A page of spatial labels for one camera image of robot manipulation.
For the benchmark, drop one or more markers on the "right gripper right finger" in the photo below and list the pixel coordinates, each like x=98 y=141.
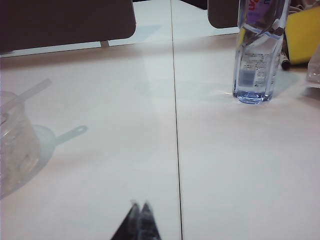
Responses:
x=148 y=225

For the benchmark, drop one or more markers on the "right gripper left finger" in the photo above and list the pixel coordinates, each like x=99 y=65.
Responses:
x=130 y=225

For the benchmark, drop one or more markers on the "clear ice cubes heap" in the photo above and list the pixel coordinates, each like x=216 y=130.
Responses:
x=15 y=160

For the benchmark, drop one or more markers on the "clear round plastic container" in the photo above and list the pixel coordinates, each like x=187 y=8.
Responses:
x=17 y=150

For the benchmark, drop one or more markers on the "clear plastic water bottle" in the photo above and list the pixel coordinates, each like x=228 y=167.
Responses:
x=257 y=75

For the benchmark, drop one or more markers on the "black marker pen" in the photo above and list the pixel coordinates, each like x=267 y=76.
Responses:
x=285 y=63

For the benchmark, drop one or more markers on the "large brown desk divider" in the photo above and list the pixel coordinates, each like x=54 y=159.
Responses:
x=65 y=22

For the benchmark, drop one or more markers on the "small brown desk divider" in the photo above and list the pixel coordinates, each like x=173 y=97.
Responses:
x=222 y=13

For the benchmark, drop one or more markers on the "clear plastic bag red label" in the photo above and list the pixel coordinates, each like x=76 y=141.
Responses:
x=314 y=72

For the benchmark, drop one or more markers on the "yellow sponge block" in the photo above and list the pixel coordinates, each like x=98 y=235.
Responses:
x=302 y=37

